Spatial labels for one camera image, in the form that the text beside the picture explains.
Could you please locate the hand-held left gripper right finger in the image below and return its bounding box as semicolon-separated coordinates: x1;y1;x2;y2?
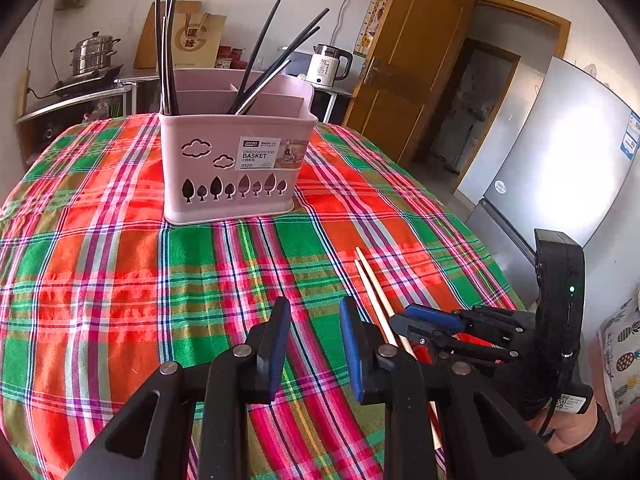
339;296;573;480

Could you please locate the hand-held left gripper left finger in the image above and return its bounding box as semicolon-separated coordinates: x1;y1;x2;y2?
65;296;292;480

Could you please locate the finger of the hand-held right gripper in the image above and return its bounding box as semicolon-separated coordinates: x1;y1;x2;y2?
403;303;538;337
389;313;522;362

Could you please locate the pink plastic chopstick basket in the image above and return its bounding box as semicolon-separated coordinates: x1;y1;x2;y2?
158;67;319;226

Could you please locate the person's right forearm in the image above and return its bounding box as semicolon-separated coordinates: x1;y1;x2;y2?
542;400;633;480

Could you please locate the pineapple print cloth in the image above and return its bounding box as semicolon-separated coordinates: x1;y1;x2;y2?
597;290;640;432

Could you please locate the silver refrigerator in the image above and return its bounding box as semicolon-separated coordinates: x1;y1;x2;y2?
457;56;640;307

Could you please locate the plaid tablecloth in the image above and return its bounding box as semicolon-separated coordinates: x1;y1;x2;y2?
0;112;526;480

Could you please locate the white side table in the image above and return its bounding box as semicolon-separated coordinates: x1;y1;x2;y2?
277;50;354;124

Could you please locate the brown wooden door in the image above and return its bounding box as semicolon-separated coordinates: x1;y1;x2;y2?
344;0;476;167

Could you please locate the white electric kettle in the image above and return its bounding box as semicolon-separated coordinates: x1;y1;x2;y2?
305;44;354;87

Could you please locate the metal kitchen counter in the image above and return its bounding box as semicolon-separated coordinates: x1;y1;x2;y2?
15;77;138;161

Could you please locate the black induction cooker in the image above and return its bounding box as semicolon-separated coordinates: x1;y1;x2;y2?
50;65;125;99

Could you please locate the wooden board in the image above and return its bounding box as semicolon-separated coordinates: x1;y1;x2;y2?
133;1;203;70

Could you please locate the stainless steel steamer pot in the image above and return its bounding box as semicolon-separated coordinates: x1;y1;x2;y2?
69;31;122;79

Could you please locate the beige power strip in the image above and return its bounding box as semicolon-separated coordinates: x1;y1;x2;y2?
17;70;31;119

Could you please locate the wooden door frame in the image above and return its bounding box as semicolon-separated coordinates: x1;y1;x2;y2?
415;0;572;196

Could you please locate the wall poster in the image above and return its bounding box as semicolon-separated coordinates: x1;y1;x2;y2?
352;0;392;59

